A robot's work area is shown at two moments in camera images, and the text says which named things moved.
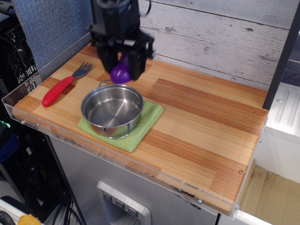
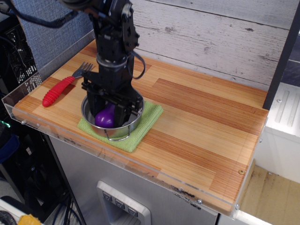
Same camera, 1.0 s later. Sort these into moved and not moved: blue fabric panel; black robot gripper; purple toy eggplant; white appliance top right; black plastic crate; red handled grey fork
Moved: black robot gripper; purple toy eggplant
Not moved: blue fabric panel; red handled grey fork; white appliance top right; black plastic crate
